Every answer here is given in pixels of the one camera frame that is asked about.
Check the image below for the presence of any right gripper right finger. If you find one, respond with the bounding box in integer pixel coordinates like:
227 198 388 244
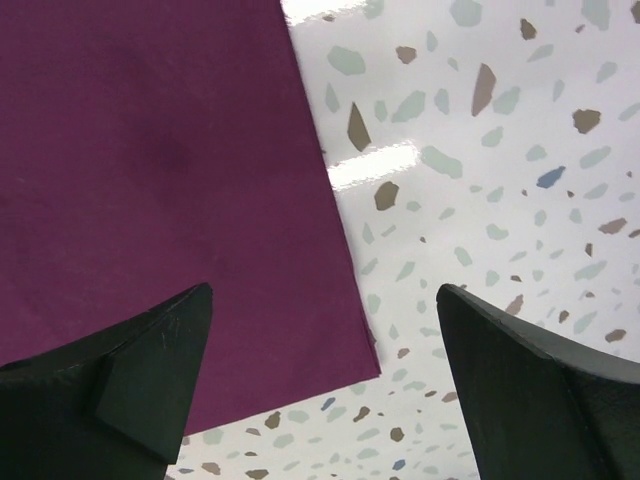
436 284 639 480

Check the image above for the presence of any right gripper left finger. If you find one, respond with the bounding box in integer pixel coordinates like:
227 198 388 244
1 283 213 480

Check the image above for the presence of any purple cloth wrap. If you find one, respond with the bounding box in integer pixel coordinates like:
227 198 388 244
1 1 380 433

